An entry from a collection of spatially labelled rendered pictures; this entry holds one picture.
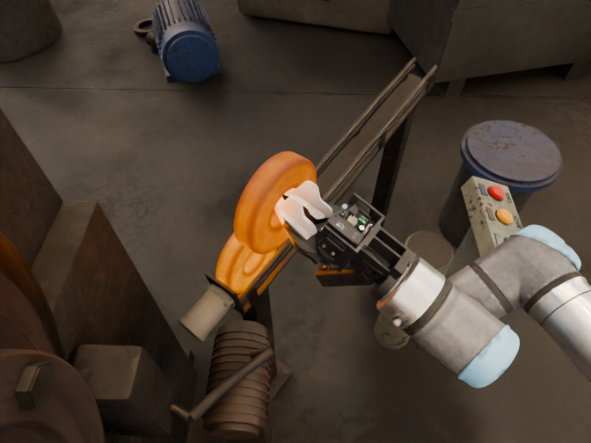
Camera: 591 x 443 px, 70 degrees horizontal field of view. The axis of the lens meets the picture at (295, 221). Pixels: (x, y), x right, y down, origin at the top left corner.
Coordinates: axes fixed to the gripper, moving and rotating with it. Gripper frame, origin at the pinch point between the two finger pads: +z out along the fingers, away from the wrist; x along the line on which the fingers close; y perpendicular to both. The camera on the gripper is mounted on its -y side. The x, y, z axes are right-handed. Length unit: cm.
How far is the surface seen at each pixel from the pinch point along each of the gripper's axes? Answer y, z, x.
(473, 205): -25, -30, -48
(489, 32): -57, -1, -177
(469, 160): -45, -25, -83
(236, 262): -17.7, 0.8, 5.2
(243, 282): -25.5, -1.5, 4.5
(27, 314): 14.9, 3.4, 31.7
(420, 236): -35, -25, -38
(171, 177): -116, 68, -42
